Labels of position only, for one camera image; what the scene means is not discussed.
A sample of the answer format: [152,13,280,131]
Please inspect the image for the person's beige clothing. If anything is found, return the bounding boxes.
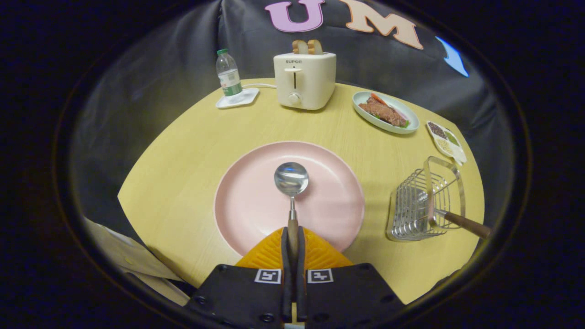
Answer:
[82,217,190,307]

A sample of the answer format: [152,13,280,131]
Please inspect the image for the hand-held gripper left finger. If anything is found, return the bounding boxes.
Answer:
[183,226,293,329]

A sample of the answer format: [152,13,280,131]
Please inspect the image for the pink round plate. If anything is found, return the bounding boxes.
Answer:
[214,141,366,257]

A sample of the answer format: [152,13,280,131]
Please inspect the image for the wooden handled metal spoon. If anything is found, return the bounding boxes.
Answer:
[274,162,310,270]

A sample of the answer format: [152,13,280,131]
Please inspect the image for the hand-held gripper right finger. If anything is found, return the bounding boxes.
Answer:
[296,226,405,329]

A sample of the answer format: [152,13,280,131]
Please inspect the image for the white divided grain tray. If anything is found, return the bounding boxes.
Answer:
[426,121,468,166]

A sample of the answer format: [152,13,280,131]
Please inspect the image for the white square coaster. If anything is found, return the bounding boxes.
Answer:
[215,88,260,109]

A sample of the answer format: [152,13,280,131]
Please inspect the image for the wooden handled metal fork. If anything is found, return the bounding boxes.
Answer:
[411,190,493,239]

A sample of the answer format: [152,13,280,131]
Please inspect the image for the green lettuce leaves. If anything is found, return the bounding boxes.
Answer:
[372,114,410,128]

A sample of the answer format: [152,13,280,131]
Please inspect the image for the cream white toaster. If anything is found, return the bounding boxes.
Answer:
[273,52,337,111]

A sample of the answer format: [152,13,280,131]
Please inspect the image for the brown meat slices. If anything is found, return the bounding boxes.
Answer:
[358,97,407,127]

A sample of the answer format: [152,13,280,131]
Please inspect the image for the metal wire cutlery basket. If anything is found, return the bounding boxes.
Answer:
[386,156,467,242]

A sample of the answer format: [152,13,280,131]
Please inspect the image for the pale green food plate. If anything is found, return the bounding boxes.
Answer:
[352,91,420,135]

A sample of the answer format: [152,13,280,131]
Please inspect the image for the clear plastic water bottle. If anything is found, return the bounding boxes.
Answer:
[216,48,244,97]

